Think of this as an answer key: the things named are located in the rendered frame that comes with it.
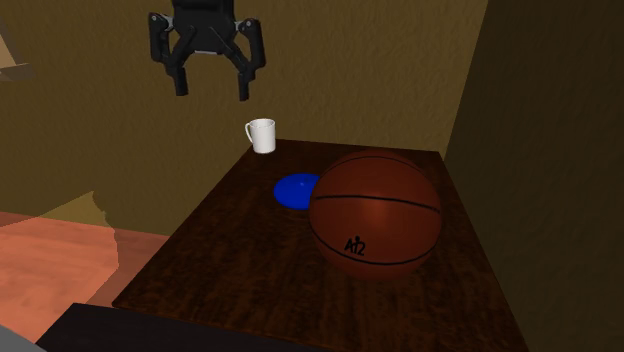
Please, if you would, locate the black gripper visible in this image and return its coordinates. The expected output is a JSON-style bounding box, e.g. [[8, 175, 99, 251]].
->
[[147, 0, 268, 103]]

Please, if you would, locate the white mug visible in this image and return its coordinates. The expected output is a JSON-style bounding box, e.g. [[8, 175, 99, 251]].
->
[[244, 117, 278, 155]]

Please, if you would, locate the blue plate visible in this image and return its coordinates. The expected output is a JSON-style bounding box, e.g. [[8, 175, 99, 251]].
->
[[272, 172, 322, 212]]

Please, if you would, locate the dark wooden table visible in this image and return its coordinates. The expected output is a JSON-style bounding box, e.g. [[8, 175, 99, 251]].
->
[[111, 138, 531, 352]]

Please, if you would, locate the orange basketball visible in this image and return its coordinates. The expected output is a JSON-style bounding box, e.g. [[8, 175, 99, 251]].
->
[[307, 148, 444, 282]]

